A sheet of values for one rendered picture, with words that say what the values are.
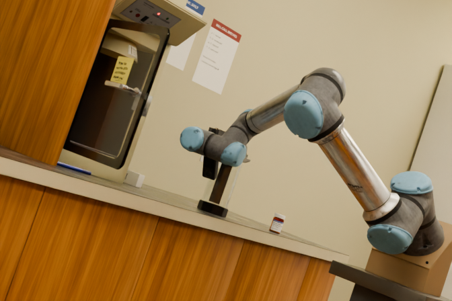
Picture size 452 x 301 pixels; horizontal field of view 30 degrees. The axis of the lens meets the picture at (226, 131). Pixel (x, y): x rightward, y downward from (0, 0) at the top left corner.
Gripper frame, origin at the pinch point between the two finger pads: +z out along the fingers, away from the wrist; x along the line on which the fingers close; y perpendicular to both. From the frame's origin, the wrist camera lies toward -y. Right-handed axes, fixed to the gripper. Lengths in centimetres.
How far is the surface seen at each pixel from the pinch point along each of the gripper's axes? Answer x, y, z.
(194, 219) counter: -8.8, -20.5, -32.6
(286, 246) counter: -22.8, -24.0, 19.3
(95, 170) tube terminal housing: 24.4, -16.6, -40.2
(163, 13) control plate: 17, 35, -43
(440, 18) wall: -4, 113, 241
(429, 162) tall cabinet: -22, 29, 253
